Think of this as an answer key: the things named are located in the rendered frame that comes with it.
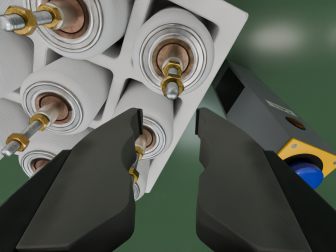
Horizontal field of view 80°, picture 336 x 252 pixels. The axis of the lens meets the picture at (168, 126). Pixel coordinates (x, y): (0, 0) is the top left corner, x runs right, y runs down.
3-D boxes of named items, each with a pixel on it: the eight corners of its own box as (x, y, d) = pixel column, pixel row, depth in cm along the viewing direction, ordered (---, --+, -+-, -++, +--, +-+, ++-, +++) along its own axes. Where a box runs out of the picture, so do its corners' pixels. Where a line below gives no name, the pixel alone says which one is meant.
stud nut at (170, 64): (172, 82, 20) (172, 85, 20) (159, 71, 20) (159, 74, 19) (185, 68, 20) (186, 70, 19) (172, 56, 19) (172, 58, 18)
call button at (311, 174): (292, 150, 22) (303, 164, 20) (321, 162, 23) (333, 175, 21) (269, 174, 24) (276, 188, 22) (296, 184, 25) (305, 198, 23)
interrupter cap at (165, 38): (208, 21, 21) (210, 22, 20) (203, 90, 25) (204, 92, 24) (136, 23, 21) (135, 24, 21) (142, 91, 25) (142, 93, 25)
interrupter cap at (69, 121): (32, 127, 29) (29, 129, 28) (19, 75, 25) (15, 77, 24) (86, 134, 29) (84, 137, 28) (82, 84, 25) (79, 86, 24)
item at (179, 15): (200, 4, 35) (220, 10, 20) (197, 60, 40) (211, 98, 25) (145, 6, 36) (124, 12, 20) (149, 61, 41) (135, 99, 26)
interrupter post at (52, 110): (47, 114, 27) (33, 127, 25) (44, 97, 26) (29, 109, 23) (65, 116, 27) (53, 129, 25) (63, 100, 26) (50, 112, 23)
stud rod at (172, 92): (173, 71, 22) (172, 103, 15) (166, 65, 21) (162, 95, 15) (179, 64, 21) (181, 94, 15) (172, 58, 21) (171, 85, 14)
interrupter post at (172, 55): (183, 48, 22) (184, 55, 20) (183, 70, 24) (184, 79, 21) (161, 48, 22) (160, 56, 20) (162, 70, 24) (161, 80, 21)
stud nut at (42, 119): (29, 116, 24) (25, 120, 23) (40, 111, 23) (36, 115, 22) (41, 129, 25) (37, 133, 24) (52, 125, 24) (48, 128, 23)
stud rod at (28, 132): (42, 112, 25) (-3, 151, 19) (48, 109, 25) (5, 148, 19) (47, 118, 26) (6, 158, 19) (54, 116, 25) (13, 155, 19)
